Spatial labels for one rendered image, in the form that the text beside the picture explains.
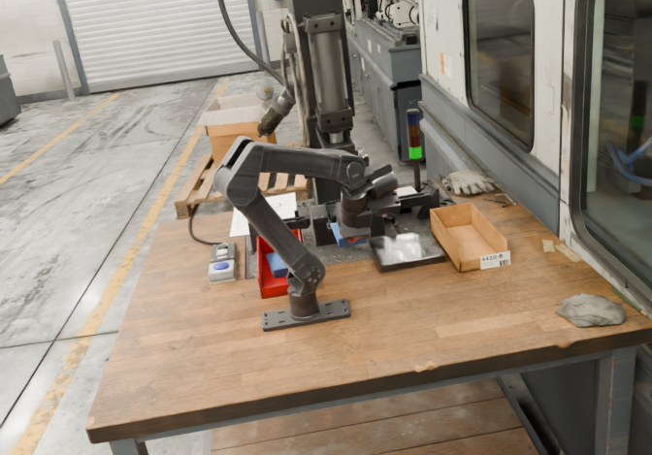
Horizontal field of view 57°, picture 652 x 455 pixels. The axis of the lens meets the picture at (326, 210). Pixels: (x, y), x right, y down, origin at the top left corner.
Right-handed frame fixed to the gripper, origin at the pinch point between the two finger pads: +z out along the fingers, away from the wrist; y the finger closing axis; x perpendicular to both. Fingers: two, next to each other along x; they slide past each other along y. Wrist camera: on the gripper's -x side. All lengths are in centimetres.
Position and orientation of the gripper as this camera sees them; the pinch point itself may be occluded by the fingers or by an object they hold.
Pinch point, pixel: (351, 240)
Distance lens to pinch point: 147.2
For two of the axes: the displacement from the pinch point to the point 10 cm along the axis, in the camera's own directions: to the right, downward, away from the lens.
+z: 0.1, 6.0, 8.0
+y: -1.8, -7.8, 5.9
